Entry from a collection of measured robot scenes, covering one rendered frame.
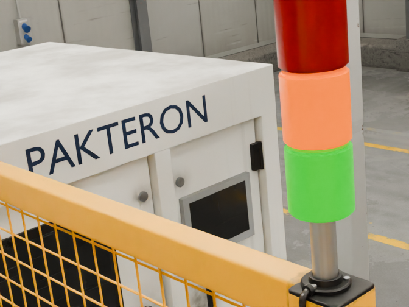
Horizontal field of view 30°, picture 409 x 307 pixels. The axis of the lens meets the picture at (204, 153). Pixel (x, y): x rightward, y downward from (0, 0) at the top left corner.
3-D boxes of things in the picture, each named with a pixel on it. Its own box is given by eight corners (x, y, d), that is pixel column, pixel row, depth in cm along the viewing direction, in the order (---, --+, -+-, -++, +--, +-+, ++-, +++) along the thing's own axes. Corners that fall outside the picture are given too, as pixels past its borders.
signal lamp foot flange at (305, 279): (290, 285, 59) (289, 276, 59) (322, 267, 62) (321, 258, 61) (330, 301, 56) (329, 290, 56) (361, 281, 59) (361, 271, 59)
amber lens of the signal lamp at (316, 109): (269, 144, 56) (263, 73, 54) (313, 127, 59) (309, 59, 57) (322, 155, 52) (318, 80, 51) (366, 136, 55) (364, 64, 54)
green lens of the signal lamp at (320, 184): (274, 214, 57) (269, 147, 56) (317, 194, 61) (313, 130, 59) (327, 229, 54) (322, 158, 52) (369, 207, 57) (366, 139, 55)
